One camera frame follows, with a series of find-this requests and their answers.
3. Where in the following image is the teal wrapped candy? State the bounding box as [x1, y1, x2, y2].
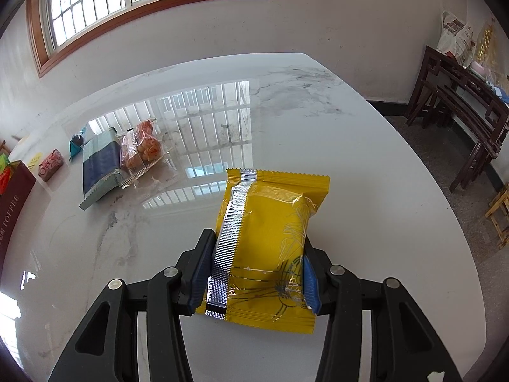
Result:
[69, 125, 88, 161]

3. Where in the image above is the clear bag of orange snacks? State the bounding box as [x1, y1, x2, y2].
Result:
[119, 118, 172, 190]

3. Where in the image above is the yellow snack packet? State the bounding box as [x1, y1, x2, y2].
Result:
[204, 168, 331, 334]

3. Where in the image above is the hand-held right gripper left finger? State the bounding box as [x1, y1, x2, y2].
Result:
[48, 229, 218, 382]

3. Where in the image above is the pink snack packet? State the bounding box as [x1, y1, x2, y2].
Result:
[37, 148, 65, 182]

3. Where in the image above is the gold ornament in clear wrap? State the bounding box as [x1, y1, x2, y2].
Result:
[473, 18, 500, 73]

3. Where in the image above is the pink round box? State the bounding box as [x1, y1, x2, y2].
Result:
[471, 61, 494, 81]

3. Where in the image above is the dark red tin box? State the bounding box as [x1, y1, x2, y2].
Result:
[0, 160, 37, 276]

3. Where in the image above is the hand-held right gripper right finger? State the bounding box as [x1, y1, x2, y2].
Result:
[302, 247, 464, 382]

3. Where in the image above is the dark wooden side table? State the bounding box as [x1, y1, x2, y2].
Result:
[405, 45, 509, 144]

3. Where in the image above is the dark wooden bench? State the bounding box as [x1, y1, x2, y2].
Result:
[431, 85, 502, 194]

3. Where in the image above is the blue and teal snack packet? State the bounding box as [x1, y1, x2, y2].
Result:
[79, 127, 126, 211]

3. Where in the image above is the white printed bag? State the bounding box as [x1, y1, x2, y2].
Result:
[437, 10, 476, 63]

